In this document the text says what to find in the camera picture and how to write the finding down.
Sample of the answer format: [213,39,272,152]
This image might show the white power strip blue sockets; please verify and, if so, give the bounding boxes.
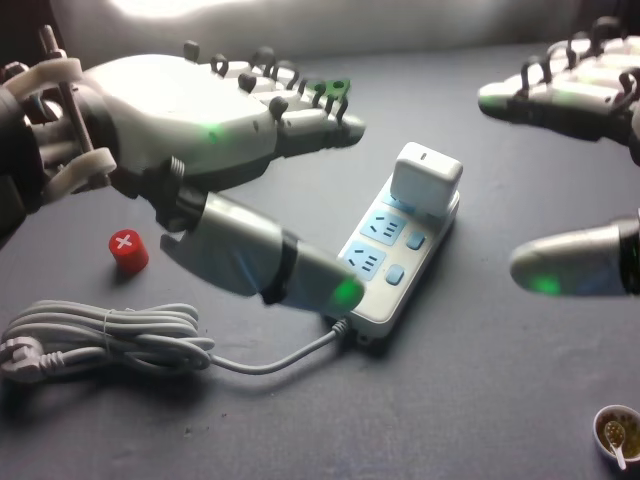
[323,182,461,347]

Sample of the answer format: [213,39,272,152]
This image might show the grey table cloth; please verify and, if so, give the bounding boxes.
[0,42,640,480]

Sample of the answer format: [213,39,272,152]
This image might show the white charger adapter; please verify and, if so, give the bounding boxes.
[389,142,464,217]

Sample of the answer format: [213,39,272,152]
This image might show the white power cord with plug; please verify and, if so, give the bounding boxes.
[0,299,351,385]

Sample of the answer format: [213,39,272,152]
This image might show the small white bowl of beans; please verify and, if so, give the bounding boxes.
[592,404,640,462]

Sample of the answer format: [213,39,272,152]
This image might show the red cylinder block white cross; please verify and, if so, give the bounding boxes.
[108,229,150,274]

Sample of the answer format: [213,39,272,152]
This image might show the white backdrop cloth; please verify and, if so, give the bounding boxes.
[49,0,640,71]

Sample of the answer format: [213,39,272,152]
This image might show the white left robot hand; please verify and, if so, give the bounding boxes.
[79,40,369,312]

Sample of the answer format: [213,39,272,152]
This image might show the small white spoon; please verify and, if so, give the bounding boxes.
[603,420,629,471]

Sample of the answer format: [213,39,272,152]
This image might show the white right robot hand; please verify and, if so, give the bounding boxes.
[477,16,640,300]

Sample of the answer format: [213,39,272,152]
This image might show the green triangle block with holes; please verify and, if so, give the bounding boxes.
[303,78,352,97]

